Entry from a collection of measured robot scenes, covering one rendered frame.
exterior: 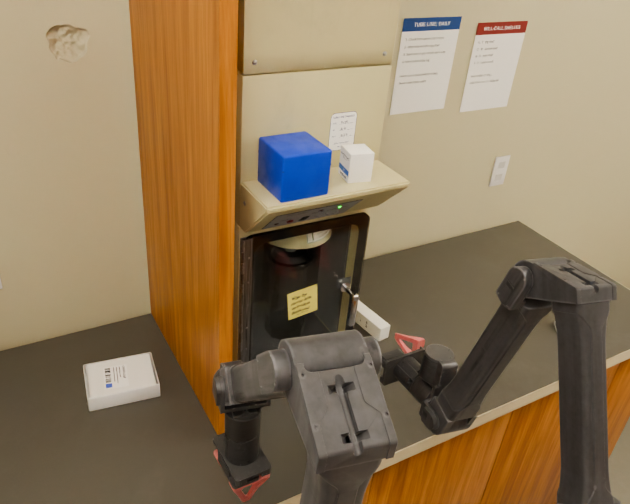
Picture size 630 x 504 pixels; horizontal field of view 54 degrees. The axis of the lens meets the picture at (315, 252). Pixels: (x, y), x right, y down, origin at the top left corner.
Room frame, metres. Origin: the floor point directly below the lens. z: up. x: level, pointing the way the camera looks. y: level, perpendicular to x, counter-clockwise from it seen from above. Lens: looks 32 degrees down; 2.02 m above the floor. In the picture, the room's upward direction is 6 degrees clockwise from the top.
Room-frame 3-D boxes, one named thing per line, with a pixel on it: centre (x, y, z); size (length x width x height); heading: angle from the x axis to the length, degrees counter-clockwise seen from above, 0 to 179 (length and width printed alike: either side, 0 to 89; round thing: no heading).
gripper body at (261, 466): (0.70, 0.09, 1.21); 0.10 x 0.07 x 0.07; 33
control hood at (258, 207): (1.09, -0.01, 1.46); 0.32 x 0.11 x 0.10; 123
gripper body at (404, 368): (0.97, -0.22, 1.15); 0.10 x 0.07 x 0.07; 122
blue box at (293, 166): (1.05, 0.05, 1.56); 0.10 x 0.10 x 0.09; 33
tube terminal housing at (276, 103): (1.25, 0.09, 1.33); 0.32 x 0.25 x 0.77; 123
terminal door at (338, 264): (1.14, 0.01, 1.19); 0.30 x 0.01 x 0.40; 123
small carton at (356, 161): (1.13, -0.06, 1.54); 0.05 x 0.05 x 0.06; 23
